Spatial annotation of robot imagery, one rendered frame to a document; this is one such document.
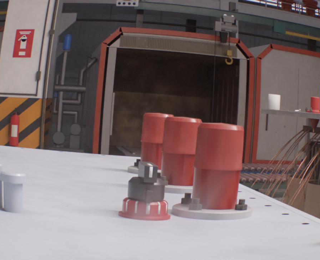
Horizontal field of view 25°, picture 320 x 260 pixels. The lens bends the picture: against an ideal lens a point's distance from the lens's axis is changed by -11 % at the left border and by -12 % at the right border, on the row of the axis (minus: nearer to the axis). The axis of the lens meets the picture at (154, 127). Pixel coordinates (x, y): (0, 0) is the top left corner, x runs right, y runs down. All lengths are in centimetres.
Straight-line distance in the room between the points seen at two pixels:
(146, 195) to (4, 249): 37
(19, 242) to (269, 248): 29
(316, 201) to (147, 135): 234
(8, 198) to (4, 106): 1072
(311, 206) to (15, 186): 316
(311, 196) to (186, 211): 297
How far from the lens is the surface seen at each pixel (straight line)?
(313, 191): 401
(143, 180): 104
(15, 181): 97
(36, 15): 1174
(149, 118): 175
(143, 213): 104
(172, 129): 142
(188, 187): 140
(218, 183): 110
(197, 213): 108
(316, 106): 405
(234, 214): 109
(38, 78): 1161
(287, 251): 82
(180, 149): 142
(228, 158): 110
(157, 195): 105
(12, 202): 97
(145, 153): 176
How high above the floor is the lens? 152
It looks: 2 degrees down
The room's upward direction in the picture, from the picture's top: 4 degrees clockwise
